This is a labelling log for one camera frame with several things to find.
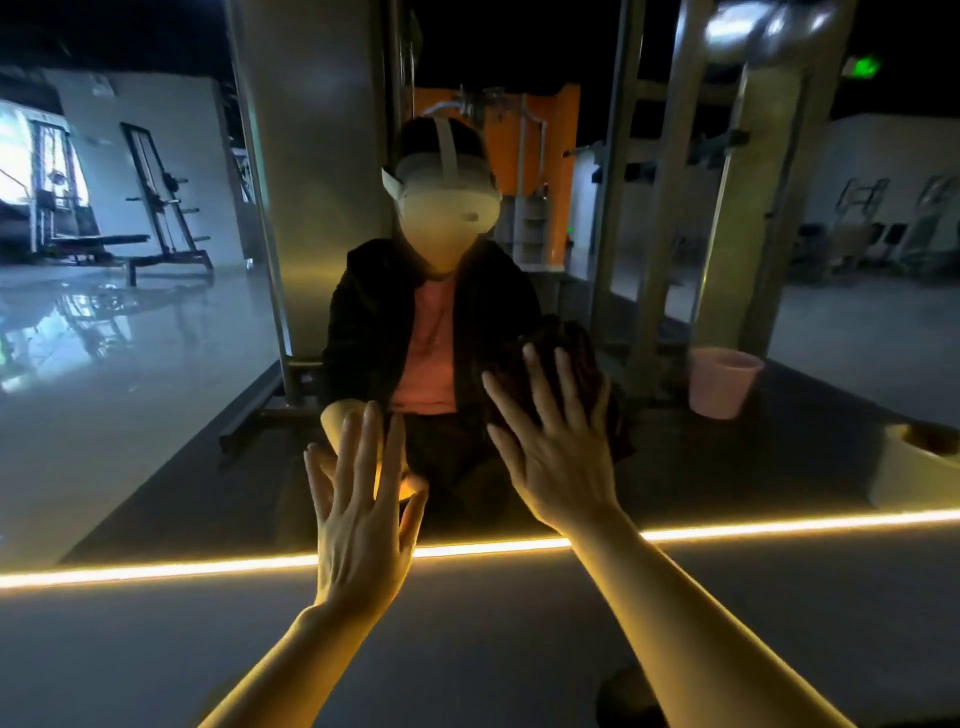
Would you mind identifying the person's left hand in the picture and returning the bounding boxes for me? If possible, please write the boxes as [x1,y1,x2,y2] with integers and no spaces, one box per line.
[303,402,432,624]

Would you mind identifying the person's right hand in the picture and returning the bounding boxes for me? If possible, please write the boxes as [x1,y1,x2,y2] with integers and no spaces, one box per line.
[481,343,621,536]

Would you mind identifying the dark brown cleaning cloth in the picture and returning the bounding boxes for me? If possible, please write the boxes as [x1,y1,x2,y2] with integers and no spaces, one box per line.
[514,315,635,464]

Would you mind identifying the large wall mirror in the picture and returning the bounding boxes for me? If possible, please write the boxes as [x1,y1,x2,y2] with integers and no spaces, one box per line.
[0,0,960,728]

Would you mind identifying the person's right forearm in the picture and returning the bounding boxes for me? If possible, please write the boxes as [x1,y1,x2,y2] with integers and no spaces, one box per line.
[567,502,860,728]

